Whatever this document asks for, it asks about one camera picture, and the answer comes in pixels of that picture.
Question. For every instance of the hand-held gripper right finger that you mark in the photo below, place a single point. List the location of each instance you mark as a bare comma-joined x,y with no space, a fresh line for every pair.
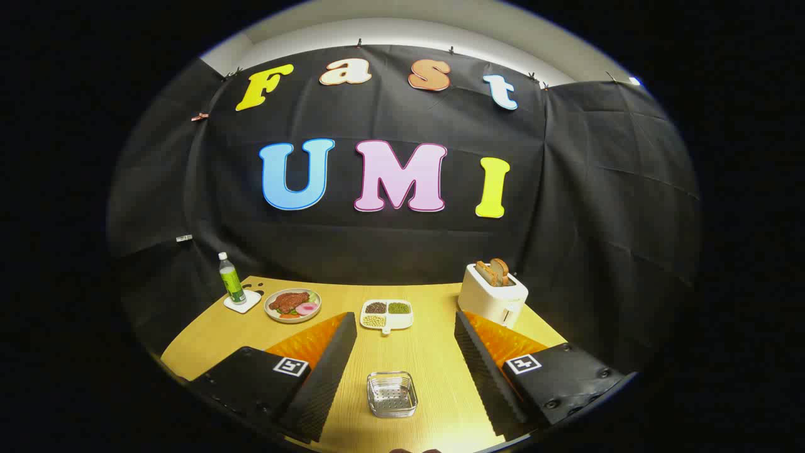
481,371

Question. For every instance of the white square coaster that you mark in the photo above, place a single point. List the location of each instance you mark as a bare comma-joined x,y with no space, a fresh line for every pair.
243,307

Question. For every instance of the pile of brown beans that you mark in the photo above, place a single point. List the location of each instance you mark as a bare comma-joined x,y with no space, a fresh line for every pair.
376,307

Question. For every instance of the green label drink bottle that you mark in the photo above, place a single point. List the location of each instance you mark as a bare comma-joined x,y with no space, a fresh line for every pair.
231,283

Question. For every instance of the white toaster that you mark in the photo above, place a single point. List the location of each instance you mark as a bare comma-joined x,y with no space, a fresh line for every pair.
487,302

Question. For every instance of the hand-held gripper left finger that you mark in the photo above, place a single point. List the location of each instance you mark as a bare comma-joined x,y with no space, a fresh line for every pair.
327,371

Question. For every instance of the brown steak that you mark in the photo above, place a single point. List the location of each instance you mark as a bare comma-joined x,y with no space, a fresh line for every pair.
288,301

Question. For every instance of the pink round food slice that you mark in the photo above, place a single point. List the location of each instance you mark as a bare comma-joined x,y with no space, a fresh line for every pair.
307,309

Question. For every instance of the white divided dish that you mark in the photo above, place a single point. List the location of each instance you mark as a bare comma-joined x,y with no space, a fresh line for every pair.
400,321

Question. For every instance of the beige dinner plate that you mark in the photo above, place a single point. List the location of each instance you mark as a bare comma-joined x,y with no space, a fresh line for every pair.
294,320

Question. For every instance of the toasted bread slice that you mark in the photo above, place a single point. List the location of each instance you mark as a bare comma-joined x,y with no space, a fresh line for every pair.
500,270
484,272

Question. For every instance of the pile of green beans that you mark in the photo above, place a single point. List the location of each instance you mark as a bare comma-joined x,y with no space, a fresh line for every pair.
399,307

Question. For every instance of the pile of yellow beans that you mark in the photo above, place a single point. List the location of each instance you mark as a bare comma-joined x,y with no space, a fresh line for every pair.
373,321

